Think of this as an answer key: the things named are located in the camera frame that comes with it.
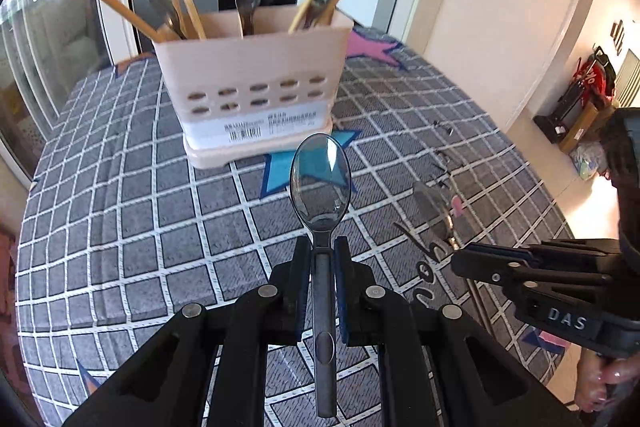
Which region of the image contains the grey checked tablecloth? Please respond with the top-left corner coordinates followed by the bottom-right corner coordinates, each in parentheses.
top-left (15, 27), bottom-right (576, 427)

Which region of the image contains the brown cardboard box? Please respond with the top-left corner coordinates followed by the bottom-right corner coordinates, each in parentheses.
top-left (559, 102), bottom-right (616, 154)

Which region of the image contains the grey translucent plastic spoon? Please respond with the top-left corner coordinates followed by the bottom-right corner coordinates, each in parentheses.
top-left (289, 133), bottom-right (353, 419)

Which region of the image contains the person's right hand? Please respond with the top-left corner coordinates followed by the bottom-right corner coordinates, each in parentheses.
top-left (575, 351), bottom-right (630, 413)

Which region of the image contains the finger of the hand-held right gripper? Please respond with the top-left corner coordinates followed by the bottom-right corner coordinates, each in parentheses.
top-left (450, 251), bottom-right (615, 292)
top-left (465, 241), bottom-right (618, 265)

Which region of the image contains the beige plastic utensil holder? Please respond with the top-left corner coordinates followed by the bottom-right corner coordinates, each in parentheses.
top-left (152, 4), bottom-right (355, 170)

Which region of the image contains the clear plastic bag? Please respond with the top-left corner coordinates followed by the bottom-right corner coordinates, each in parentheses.
top-left (570, 142), bottom-right (608, 180)

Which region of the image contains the black stand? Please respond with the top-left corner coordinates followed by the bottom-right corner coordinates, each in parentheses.
top-left (532, 82), bottom-right (583, 144)

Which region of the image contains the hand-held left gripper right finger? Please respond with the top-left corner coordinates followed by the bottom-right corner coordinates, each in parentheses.
top-left (332, 237), bottom-right (583, 427)

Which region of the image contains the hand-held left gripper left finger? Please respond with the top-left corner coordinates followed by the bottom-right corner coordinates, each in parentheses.
top-left (62, 234), bottom-right (313, 427)

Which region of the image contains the red bag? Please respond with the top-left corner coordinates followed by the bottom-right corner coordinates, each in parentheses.
top-left (572, 57), bottom-right (616, 98)

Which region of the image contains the sliding glass door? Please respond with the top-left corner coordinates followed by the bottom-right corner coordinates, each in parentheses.
top-left (0, 0), bottom-right (133, 168)

